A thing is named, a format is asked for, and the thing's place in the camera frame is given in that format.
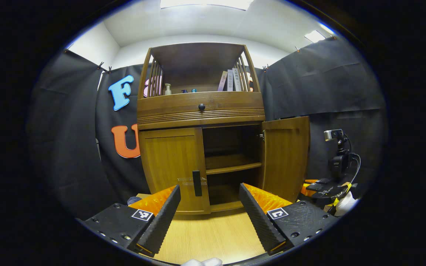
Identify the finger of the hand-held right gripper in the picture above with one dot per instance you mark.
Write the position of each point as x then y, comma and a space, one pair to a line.
324, 181
325, 189

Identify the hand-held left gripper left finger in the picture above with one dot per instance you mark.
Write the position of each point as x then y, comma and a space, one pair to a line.
161, 221

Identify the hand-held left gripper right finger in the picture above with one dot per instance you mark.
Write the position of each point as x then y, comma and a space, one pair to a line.
259, 218

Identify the wooden shoe cabinet door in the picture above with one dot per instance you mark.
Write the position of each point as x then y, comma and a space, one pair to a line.
287, 159
168, 166

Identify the wooden double-door shoe cabinet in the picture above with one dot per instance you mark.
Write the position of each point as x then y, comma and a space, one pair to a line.
198, 120

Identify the wooden cabinet drawer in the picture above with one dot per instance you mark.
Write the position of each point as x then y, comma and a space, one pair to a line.
168, 102

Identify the black backdrop cloth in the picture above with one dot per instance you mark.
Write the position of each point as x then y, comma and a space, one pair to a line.
68, 147

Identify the small ceiling light panel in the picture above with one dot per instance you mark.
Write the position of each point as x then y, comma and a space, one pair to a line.
314, 36

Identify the clear pump bottle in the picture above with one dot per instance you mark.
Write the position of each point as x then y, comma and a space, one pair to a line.
168, 90

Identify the grey book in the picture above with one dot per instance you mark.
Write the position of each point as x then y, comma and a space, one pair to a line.
230, 81

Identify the large ceiling light panel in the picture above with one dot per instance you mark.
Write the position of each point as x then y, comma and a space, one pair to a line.
205, 3

